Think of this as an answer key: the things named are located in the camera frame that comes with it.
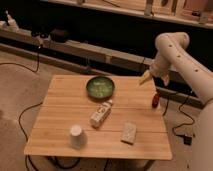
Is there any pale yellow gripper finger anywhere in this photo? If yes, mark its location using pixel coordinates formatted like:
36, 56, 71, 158
139, 70, 152, 85

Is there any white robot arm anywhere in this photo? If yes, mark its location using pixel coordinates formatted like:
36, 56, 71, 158
139, 32, 213, 171

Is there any green bowl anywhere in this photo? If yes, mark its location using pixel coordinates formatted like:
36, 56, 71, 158
86, 76, 115, 99

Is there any white milk carton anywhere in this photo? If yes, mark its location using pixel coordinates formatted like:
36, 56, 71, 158
90, 100, 113, 128

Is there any beige sponge block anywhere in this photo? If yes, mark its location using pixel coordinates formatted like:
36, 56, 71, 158
121, 122, 137, 145

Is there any black power adapter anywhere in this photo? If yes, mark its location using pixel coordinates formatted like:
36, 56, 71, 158
183, 136, 192, 145

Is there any wooden table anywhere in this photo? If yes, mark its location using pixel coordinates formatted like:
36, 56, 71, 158
24, 75, 172, 160

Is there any white paper cup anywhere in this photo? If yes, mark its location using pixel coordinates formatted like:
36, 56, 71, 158
69, 124, 87, 149

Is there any white spray bottle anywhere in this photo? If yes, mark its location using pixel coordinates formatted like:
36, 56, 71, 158
5, 11, 19, 31

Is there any red clamp handle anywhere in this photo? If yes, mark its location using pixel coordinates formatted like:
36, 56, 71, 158
152, 93, 160, 108

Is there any black cable right floor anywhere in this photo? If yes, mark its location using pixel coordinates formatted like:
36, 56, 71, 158
163, 94, 198, 138

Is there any black cable floor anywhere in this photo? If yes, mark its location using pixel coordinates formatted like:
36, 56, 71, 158
163, 94, 198, 138
18, 101, 44, 171

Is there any black cable left floor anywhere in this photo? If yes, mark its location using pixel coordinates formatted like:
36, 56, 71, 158
18, 101, 44, 171

